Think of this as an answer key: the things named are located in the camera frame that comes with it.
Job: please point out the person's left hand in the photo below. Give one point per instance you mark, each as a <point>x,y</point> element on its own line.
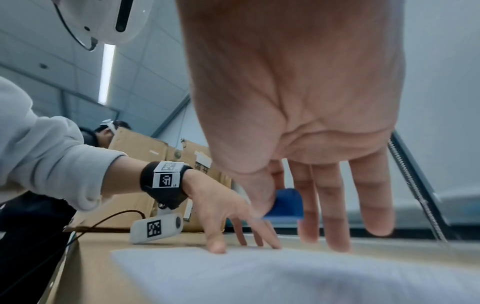
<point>213,202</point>

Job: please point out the person's right hand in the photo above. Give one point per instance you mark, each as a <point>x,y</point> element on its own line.
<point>292,74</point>

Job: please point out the blue eraser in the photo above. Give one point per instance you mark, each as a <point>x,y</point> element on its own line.
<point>287,204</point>

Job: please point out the white paper sheet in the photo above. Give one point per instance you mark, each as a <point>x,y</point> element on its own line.
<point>262,276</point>

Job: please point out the person's left forearm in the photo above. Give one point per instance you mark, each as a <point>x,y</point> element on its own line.
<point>123,175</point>

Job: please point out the wooden desk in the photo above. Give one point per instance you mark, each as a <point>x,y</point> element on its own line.
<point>90,267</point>

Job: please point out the person's black trousers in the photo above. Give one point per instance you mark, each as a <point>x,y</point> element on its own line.
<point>30,252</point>

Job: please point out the black left wristband with markers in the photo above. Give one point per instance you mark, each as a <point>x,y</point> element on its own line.
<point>167,184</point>

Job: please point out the brown cardboard box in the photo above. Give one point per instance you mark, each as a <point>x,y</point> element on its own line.
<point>138,148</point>

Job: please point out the narrow white roller blind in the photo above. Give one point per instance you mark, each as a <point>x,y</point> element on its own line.
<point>442,89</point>

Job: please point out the ceiling light strip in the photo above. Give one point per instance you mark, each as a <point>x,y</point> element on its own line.
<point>107,74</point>

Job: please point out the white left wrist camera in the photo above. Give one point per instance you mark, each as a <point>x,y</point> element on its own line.
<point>153,228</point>

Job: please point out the white head-mounted camera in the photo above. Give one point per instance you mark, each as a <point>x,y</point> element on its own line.
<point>105,17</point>

